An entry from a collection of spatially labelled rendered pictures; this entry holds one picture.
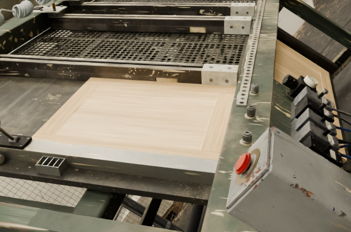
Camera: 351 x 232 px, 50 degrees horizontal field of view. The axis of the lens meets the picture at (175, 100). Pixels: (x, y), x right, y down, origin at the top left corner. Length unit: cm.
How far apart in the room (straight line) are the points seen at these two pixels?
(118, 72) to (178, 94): 27
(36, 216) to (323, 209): 58
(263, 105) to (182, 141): 27
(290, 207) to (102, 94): 89
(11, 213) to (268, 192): 56
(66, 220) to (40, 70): 86
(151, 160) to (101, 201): 16
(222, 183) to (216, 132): 24
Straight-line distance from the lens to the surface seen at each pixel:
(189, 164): 94
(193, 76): 134
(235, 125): 106
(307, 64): 247
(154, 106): 123
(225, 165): 92
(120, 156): 99
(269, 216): 63
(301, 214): 62
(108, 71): 144
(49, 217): 87
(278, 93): 125
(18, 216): 90
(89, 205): 99
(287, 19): 506
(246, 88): 123
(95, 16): 205
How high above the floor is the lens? 112
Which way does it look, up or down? 3 degrees down
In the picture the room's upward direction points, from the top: 58 degrees counter-clockwise
